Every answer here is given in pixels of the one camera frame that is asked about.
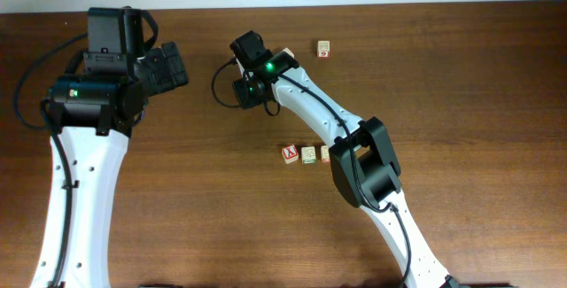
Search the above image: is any wooden block red letter Y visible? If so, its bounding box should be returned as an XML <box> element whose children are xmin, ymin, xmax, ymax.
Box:
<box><xmin>282</xmin><ymin>144</ymin><xmax>299</xmax><ymax>164</ymax></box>

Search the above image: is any wooden block green letter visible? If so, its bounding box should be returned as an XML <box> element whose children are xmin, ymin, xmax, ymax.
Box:
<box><xmin>301</xmin><ymin>146</ymin><xmax>316</xmax><ymax>164</ymax></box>

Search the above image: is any wooden block red side engraved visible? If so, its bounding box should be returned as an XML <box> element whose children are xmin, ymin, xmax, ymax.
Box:
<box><xmin>320</xmin><ymin>145</ymin><xmax>330</xmax><ymax>163</ymax></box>

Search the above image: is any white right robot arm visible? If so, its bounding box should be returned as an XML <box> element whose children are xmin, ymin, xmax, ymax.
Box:
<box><xmin>234</xmin><ymin>51</ymin><xmax>458</xmax><ymax>287</ymax></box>

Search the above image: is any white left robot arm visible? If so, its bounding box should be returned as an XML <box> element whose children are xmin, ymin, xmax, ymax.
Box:
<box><xmin>31</xmin><ymin>42</ymin><xmax>189</xmax><ymax>287</ymax></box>

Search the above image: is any wooden block green side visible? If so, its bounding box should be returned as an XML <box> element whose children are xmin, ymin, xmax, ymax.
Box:
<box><xmin>283</xmin><ymin>48</ymin><xmax>295</xmax><ymax>58</ymax></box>

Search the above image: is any wooden block red number far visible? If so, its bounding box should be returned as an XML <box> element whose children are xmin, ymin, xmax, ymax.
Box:
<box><xmin>317</xmin><ymin>40</ymin><xmax>330</xmax><ymax>58</ymax></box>

